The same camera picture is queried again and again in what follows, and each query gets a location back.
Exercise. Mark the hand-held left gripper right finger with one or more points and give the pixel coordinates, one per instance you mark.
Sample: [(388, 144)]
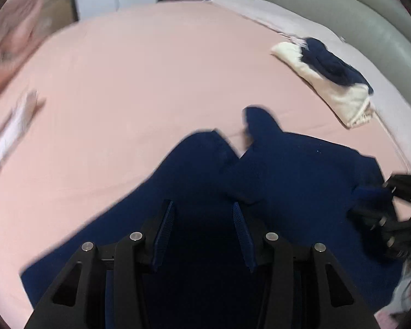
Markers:
[(244, 236)]

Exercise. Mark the grey padded headboard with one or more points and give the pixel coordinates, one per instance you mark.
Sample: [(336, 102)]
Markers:
[(370, 10)]

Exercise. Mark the pink bed sheet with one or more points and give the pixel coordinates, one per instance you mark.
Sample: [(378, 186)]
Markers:
[(140, 85)]

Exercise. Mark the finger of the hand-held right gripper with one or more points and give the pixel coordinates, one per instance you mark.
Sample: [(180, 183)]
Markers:
[(409, 186), (387, 228)]

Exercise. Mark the folded navy garment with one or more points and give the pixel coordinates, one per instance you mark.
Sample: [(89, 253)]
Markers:
[(332, 63)]

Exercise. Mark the navy blue pants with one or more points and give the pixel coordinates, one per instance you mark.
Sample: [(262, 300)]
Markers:
[(294, 168)]

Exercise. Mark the pink round cushion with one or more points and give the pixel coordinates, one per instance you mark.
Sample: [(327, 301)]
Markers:
[(15, 24)]

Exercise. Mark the white striped flat object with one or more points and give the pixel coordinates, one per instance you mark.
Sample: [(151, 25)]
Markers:
[(10, 130)]

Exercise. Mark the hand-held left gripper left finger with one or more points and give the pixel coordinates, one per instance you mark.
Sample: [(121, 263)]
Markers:
[(163, 233)]

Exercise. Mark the folded cream garment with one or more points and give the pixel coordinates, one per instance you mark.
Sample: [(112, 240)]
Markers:
[(342, 97)]

